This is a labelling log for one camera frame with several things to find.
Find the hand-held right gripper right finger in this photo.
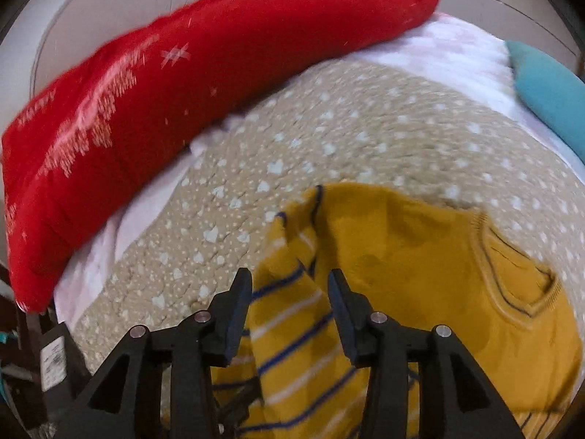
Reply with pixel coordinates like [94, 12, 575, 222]
[328, 269, 524, 439]

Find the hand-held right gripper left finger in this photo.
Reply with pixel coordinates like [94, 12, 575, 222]
[55, 267, 254, 439]

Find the red patterned blanket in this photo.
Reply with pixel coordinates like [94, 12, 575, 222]
[1, 0, 440, 314]

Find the white headboard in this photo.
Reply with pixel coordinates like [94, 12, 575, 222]
[31, 0, 330, 97]

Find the beige heart-print quilt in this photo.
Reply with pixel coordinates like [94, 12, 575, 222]
[27, 60, 585, 435]

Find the yellow striped sweater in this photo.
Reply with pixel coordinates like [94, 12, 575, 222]
[210, 183, 579, 439]

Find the teal pillow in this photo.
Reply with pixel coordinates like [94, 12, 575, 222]
[505, 40, 585, 165]

